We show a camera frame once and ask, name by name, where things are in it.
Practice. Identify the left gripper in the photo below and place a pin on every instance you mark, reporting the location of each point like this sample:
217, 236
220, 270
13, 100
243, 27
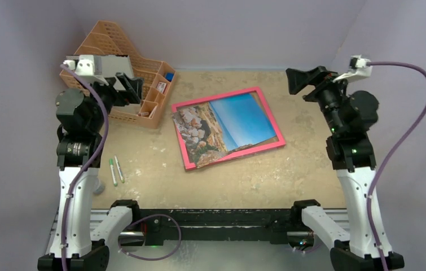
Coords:
131, 95

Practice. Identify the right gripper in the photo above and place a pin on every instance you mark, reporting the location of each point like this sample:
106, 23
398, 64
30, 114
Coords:
316, 86

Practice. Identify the landscape photo print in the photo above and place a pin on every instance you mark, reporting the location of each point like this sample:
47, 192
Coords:
224, 127

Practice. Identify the pink picture frame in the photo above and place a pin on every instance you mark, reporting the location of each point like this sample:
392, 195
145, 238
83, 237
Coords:
228, 127

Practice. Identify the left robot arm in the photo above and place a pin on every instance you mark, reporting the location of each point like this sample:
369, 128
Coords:
75, 245

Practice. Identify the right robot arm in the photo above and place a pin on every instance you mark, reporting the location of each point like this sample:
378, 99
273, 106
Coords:
365, 245

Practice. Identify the white red small box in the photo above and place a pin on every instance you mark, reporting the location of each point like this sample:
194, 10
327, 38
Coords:
161, 87

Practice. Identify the white binder in organizer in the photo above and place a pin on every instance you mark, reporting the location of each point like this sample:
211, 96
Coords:
110, 65

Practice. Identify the blue item in organizer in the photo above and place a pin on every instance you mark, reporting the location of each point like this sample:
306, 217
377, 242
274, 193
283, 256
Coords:
169, 76

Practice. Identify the orange plastic file organizer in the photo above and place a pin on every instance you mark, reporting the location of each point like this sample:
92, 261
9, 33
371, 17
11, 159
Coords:
107, 38

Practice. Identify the green marker pen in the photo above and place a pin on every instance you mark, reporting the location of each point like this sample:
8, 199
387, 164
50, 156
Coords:
112, 169
120, 173

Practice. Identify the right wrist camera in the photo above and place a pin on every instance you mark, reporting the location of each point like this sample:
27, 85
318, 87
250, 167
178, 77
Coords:
359, 69

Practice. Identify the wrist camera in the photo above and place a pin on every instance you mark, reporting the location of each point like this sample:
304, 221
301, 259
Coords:
359, 69
85, 66

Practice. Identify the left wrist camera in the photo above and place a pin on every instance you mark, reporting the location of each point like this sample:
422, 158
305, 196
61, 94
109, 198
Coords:
85, 66

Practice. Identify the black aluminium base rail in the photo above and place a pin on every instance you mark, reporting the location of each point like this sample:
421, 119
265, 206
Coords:
276, 226

